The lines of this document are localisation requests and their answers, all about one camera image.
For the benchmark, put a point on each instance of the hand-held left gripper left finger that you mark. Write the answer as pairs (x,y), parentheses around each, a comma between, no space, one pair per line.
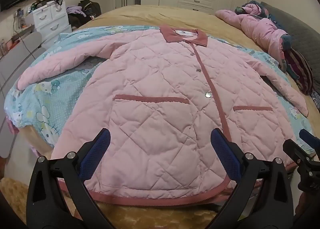
(96,153)

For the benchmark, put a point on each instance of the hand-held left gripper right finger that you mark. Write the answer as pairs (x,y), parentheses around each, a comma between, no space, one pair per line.
(225,153)

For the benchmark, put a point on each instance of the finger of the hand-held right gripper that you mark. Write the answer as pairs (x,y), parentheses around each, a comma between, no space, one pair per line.
(296,152)
(310,137)

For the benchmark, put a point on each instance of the pink quilted jacket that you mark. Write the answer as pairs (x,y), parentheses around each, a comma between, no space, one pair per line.
(150,118)

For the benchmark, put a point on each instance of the purple clothes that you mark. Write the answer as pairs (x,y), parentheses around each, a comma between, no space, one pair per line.
(75,9)

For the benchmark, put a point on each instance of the dark striped pillow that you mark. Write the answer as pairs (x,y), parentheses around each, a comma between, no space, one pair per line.
(300,71)

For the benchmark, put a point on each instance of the blue cartoon printed blanket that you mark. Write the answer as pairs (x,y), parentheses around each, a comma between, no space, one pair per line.
(45,98)

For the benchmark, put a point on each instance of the grey headboard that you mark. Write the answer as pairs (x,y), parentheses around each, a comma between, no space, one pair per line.
(307,41)

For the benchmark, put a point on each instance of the pink comforter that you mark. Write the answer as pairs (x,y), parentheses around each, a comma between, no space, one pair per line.
(260,28)

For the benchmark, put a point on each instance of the white drawer cabinet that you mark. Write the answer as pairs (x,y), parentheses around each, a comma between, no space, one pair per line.
(52,18)

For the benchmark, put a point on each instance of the bed with tan cover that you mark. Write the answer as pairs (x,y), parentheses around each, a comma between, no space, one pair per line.
(175,16)

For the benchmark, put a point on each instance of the black bag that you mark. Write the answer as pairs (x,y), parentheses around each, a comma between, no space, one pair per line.
(91,7)

